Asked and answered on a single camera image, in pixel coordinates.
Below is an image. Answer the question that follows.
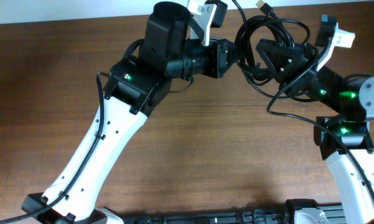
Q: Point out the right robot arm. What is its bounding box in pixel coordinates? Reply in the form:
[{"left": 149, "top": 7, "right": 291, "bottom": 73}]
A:
[{"left": 256, "top": 39, "right": 374, "bottom": 223}]

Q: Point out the thick black USB cable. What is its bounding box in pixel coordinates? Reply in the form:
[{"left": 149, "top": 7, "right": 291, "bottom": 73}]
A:
[{"left": 235, "top": 0, "right": 312, "bottom": 86}]

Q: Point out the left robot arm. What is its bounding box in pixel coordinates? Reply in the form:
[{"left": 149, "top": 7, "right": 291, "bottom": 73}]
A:
[{"left": 22, "top": 1, "right": 235, "bottom": 223}]

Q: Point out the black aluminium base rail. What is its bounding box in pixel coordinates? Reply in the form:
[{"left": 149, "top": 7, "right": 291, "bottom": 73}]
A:
[{"left": 121, "top": 198, "right": 347, "bottom": 224}]

